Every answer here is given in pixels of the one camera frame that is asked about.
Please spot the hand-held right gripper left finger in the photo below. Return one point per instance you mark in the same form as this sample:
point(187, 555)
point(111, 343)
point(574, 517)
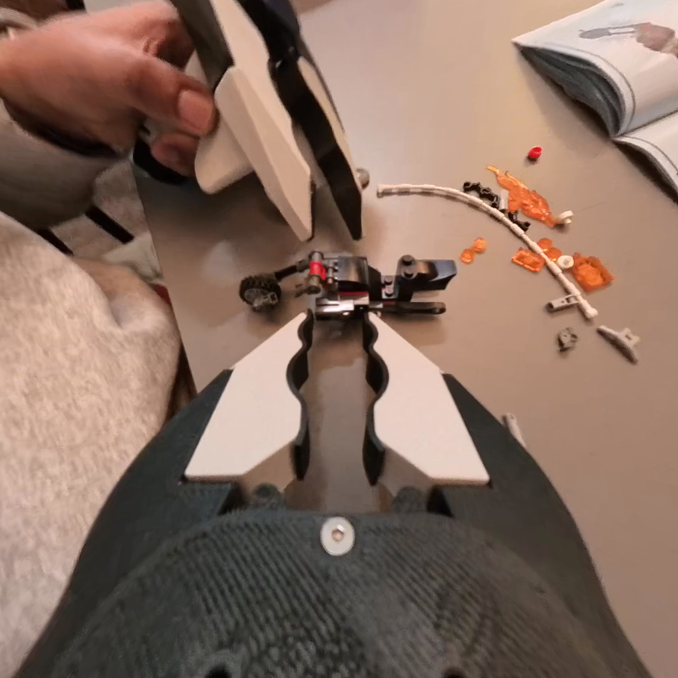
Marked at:
point(249, 418)

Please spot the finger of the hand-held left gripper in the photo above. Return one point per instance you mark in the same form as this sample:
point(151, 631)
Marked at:
point(318, 95)
point(265, 148)

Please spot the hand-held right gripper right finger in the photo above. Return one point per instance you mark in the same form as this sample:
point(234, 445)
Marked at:
point(423, 423)

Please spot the small dark round lego piece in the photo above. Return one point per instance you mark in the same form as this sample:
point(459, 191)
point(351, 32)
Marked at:
point(363, 176)

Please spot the black lego motorcycle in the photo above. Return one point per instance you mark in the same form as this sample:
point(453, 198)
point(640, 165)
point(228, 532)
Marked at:
point(349, 275)

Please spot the instruction booklet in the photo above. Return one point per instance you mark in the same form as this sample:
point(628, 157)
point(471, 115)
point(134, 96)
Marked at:
point(625, 63)

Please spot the person's left forearm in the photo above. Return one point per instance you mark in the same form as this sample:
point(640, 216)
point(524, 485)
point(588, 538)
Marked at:
point(42, 175)

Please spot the pale grey lego bar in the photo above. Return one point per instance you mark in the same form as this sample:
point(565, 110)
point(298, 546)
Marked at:
point(512, 426)

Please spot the dark grey small lego piece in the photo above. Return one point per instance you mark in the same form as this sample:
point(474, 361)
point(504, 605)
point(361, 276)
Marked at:
point(567, 339)

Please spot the orange round lego stud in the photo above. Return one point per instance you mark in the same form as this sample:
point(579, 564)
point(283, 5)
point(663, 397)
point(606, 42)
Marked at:
point(467, 256)
point(480, 244)

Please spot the grey lego connector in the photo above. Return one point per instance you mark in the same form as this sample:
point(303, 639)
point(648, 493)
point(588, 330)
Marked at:
point(561, 303)

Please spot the orange rectangular lego tile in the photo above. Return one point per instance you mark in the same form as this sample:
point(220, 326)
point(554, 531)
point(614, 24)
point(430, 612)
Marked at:
point(528, 260)

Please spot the grey lego wing piece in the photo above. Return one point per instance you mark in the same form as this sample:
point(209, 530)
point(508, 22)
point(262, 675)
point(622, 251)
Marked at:
point(619, 339)

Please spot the white round lego piece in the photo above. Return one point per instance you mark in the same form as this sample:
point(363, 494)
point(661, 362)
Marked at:
point(565, 217)
point(565, 261)

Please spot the red round lego stud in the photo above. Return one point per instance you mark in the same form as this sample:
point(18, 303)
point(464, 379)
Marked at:
point(535, 153)

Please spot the orange lego wedge plates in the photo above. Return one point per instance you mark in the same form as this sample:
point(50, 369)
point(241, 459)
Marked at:
point(593, 274)

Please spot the orange lego flame piece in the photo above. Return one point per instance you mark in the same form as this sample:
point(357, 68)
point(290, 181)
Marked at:
point(529, 204)

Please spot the person's left hand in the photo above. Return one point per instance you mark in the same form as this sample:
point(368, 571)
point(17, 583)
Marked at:
point(106, 79)

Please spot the person's grey sweater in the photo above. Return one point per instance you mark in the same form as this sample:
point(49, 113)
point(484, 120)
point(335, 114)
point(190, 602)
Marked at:
point(63, 423)

